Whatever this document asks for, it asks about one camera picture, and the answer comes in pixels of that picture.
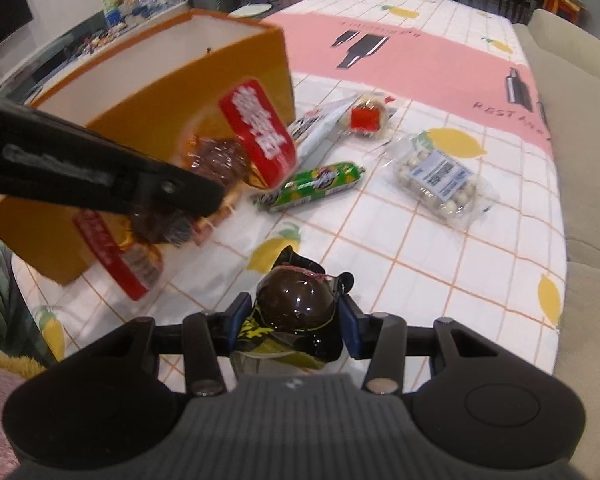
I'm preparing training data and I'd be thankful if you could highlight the red label dried meat packet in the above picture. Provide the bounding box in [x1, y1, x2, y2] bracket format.
[130, 77, 299, 248]

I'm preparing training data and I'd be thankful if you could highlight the small clear red-label packet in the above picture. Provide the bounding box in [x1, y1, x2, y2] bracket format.
[340, 94, 398, 140]

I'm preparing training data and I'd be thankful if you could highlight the green sausage packet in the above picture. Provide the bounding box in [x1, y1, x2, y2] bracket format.
[254, 160, 367, 213]

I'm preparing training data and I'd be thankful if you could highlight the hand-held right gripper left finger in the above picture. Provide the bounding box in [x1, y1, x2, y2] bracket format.
[97, 292, 253, 396]

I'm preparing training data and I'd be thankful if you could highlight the clear white ball packet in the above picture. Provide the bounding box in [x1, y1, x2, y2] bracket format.
[391, 130, 500, 231]

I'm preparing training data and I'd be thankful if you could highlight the orange cardboard box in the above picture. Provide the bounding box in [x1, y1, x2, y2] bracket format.
[0, 8, 295, 286]

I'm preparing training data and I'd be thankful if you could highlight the large red snack packet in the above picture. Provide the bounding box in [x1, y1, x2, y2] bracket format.
[72, 209, 167, 302]

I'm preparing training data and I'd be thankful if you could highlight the orange stool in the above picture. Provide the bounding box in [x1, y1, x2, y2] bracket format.
[544, 0, 585, 23]

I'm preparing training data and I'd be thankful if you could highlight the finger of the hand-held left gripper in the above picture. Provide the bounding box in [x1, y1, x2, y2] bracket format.
[130, 157, 227, 217]

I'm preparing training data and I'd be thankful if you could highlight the person's teal clothing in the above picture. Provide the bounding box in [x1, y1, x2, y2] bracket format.
[0, 230, 46, 366]

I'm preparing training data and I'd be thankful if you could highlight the lemon print checked tablecloth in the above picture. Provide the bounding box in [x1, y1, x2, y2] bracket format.
[10, 0, 565, 386]

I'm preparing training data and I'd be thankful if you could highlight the pink fluffy cloth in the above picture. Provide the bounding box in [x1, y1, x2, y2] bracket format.
[0, 350, 48, 480]

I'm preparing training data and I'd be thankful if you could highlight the beige sofa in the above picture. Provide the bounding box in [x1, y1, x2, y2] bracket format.
[510, 7, 600, 480]

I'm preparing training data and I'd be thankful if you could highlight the black yellow egg packet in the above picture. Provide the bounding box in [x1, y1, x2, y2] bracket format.
[230, 245, 355, 376]

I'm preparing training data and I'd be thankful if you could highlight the teddy bear photo print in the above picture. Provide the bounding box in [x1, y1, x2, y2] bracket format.
[99, 0, 153, 28]

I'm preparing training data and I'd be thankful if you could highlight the white stick snack packet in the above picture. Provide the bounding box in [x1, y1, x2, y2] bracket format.
[286, 94, 361, 161]

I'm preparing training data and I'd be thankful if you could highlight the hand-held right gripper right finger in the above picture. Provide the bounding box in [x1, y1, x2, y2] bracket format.
[337, 295, 503, 395]

